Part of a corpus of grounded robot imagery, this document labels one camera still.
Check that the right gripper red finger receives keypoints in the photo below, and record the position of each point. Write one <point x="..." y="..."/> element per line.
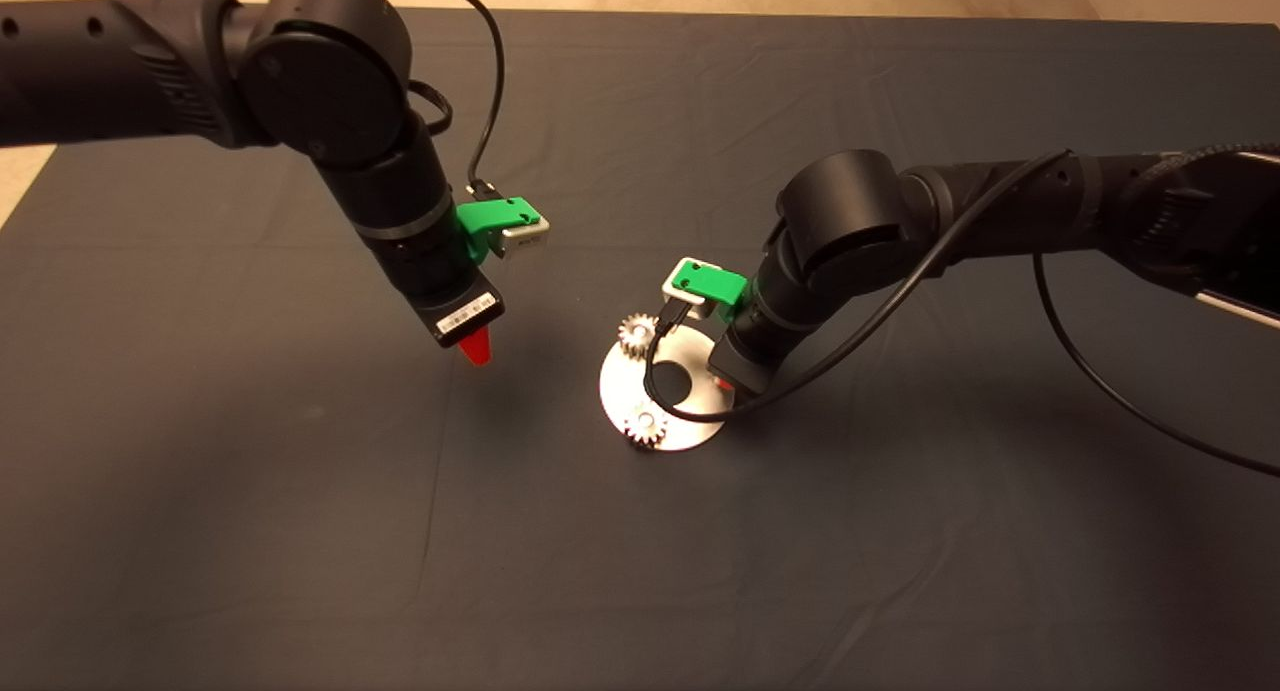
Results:
<point x="723" y="382"/>

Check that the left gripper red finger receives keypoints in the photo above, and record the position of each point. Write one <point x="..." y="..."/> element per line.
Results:
<point x="476" y="348"/>

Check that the silver steel planetary gear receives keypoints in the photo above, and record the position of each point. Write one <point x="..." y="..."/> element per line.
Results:
<point x="636" y="433"/>
<point x="632" y="336"/>

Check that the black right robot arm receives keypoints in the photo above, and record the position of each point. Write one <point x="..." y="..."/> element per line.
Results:
<point x="900" y="211"/>

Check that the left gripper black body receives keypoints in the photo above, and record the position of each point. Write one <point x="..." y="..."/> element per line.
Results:
<point x="450" y="296"/>

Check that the round metal carrier plate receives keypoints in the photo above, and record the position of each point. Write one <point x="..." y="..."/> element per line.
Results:
<point x="620" y="391"/>

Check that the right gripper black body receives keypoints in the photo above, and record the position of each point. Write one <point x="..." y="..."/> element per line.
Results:
<point x="745" y="366"/>

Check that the dark grey table cloth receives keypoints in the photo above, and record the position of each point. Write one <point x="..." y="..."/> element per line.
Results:
<point x="700" y="571"/>

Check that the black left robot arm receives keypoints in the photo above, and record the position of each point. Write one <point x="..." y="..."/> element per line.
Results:
<point x="150" y="61"/>

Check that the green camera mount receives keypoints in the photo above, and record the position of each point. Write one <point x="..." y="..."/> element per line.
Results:
<point x="490" y="219"/>
<point x="715" y="284"/>

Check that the small silver camera box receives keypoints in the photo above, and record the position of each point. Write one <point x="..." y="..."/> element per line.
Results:
<point x="528" y="239"/>
<point x="675" y="293"/>

